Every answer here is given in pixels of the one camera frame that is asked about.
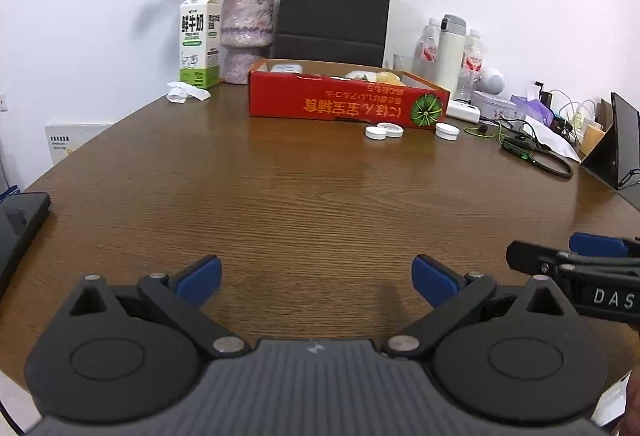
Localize tangle of charging cables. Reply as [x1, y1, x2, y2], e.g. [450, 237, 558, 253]
[534, 82, 598, 144]

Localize yellow cup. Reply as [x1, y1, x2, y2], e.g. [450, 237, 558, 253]
[580, 123, 606, 157]

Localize red cardboard box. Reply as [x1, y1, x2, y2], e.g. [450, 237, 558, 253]
[248, 58, 451, 131]

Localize pink marbled vase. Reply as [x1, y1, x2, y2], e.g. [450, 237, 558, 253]
[220, 0, 276, 85]

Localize black smartphone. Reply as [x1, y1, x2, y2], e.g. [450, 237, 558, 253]
[0, 192, 52, 297]

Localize purple plastic bag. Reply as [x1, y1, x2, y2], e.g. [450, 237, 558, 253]
[511, 96, 555, 127]

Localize milk carton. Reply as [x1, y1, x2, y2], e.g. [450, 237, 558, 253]
[179, 0, 222, 90]

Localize black green neckband earphones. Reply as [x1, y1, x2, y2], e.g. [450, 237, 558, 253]
[464, 121, 574, 179]

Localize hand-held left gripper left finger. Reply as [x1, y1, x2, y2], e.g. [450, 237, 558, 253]
[67, 255, 252, 358]

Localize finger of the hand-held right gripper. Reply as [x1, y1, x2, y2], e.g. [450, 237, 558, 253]
[569, 232, 640, 259]
[506, 241, 572, 275]

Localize white round camera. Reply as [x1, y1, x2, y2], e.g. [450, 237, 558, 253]
[477, 67, 506, 94]

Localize clear water bottle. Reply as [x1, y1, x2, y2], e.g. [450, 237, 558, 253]
[457, 30, 485, 101]
[412, 19, 441, 76]

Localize white power bank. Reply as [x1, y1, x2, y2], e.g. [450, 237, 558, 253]
[445, 99, 482, 123]

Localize white paper bag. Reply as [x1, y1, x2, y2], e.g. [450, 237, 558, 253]
[525, 121, 583, 164]

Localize white thermos flask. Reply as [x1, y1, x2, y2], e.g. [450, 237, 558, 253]
[434, 14, 467, 91]

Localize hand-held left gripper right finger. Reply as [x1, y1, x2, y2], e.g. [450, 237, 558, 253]
[385, 254, 575, 358]

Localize white wall box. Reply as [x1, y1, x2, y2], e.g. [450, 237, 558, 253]
[45, 123, 117, 165]

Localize crumpled white tissue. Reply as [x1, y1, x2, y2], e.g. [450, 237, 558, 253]
[166, 80, 211, 104]

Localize grey tissue box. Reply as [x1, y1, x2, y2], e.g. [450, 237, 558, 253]
[472, 90, 526, 119]

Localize wooden desk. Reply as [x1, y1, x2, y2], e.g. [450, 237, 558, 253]
[0, 66, 640, 397]

